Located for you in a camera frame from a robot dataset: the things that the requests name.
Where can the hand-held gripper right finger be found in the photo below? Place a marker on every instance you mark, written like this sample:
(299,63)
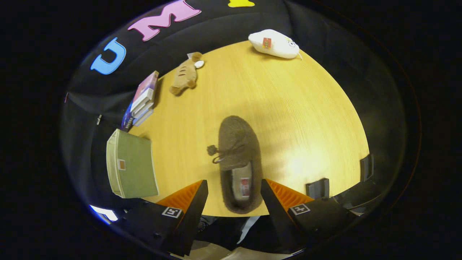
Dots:
(274,213)

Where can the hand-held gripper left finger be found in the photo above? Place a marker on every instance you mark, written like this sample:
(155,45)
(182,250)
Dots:
(195,216)

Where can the green fabric storage box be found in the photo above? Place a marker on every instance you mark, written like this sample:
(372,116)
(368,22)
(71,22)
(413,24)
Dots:
(135,169)

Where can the brown fuzzy shoe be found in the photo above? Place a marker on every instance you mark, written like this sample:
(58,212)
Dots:
(236,141)

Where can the person's dark clothing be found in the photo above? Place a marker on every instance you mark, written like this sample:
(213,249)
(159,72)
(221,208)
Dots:
(223,231)

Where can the dark grey table clamp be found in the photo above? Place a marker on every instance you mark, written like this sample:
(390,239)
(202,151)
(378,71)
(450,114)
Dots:
(317,187)
(367,167)

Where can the pale blue book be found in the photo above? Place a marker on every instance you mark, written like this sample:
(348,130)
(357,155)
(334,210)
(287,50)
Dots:
(143,117)

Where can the white book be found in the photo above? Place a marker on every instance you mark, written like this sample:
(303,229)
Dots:
(141,107)

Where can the white clip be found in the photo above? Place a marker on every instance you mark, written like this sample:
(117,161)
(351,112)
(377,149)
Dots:
(98,119)

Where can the pink book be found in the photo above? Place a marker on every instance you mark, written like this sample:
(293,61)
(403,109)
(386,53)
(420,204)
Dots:
(146,86)

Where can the tan plush toy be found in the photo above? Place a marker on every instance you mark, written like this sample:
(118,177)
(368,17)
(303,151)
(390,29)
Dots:
(184,74)

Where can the white plush toy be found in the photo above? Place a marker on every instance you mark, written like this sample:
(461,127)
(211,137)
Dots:
(278,47)

